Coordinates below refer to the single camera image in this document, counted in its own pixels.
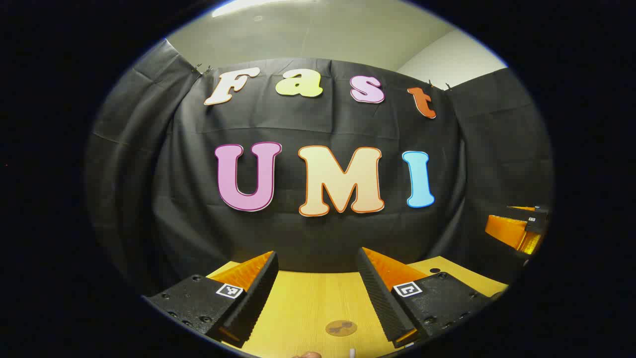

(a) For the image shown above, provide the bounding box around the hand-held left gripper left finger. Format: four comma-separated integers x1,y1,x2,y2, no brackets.
143,251,279,349

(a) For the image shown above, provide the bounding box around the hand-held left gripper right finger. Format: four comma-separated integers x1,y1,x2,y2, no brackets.
357,247,493,349

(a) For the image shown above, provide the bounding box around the round cork coaster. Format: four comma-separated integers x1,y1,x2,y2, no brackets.
325,320,358,337

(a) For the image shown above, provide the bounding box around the wooden desktop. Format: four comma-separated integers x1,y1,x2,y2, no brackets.
206,256,510,358

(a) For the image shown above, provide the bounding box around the black backdrop cloth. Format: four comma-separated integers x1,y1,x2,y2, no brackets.
84,39,555,294

